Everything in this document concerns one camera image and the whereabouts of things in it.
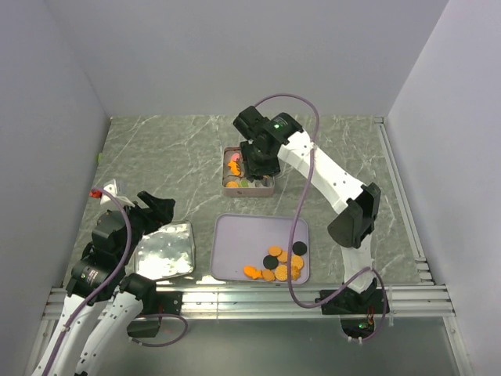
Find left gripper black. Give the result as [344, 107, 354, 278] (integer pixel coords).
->
[111, 190, 175, 264]

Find orange fish cookie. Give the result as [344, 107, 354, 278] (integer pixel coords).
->
[243, 266, 263, 280]
[227, 161, 242, 176]

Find metal tongs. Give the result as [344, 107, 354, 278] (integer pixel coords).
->
[240, 176, 270, 189]

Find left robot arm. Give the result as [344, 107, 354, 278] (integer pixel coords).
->
[33, 186, 188, 375]

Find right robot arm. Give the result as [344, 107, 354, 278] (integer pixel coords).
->
[233, 107, 381, 314]

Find pink cookie tin box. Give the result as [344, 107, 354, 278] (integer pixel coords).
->
[222, 146, 275, 197]

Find lilac plastic tray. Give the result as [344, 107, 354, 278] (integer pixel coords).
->
[210, 214, 293, 283]

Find black sandwich cookie right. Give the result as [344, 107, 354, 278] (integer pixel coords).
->
[292, 241, 308, 256]

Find black sandwich cookie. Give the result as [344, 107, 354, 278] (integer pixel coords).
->
[292, 241, 308, 256]
[263, 255, 279, 270]

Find orange round cookie tray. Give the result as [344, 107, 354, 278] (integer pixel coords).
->
[276, 251, 288, 264]

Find black sandwich cookie centre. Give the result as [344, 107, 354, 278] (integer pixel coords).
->
[263, 255, 279, 270]

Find orange fish cookie bottom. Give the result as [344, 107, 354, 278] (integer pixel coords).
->
[243, 266, 263, 280]

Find orange waffle cookie right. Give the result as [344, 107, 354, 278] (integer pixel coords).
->
[291, 255, 305, 270]

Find orange round waffle cookie bottom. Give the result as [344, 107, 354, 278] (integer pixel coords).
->
[275, 265, 288, 282]

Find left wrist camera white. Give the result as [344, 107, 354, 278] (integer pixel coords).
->
[89, 179, 134, 211]

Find aluminium rail frame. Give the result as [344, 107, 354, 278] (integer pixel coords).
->
[23, 117, 459, 376]

